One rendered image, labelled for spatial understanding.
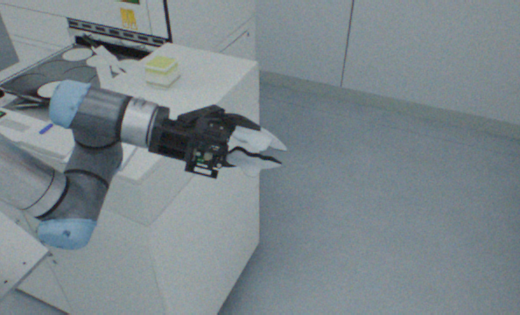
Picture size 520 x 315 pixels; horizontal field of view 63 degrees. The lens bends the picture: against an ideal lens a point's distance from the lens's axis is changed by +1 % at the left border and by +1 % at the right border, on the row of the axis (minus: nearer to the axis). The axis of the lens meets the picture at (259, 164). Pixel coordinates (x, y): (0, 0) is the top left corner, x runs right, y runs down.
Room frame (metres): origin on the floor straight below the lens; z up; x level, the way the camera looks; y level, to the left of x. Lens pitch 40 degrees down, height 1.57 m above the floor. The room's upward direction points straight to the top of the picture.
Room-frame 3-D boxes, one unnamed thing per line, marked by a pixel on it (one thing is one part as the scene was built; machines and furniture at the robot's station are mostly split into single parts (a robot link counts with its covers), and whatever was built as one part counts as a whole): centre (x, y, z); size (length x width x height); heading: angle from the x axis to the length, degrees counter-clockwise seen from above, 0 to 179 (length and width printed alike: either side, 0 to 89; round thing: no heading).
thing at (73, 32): (1.48, 0.52, 0.89); 0.44 x 0.02 x 0.10; 65
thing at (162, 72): (1.10, 0.28, 1.00); 0.07 x 0.07 x 0.07; 69
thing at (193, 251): (1.15, 0.57, 0.41); 0.97 x 0.64 x 0.82; 65
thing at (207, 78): (1.03, 0.29, 0.89); 0.62 x 0.35 x 0.14; 155
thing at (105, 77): (1.08, 0.42, 1.03); 0.06 x 0.04 x 0.13; 155
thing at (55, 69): (1.28, 0.60, 0.90); 0.34 x 0.34 x 0.01; 65
